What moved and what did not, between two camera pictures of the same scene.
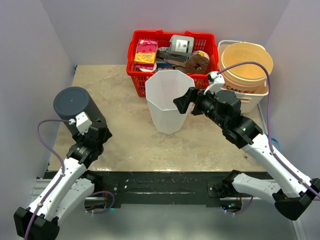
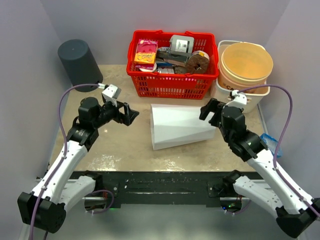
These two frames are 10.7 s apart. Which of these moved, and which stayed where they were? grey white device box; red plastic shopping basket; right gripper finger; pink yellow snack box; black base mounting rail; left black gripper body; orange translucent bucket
Moved: left black gripper body; right gripper finger
Stayed: grey white device box; red plastic shopping basket; orange translucent bucket; black base mounting rail; pink yellow snack box
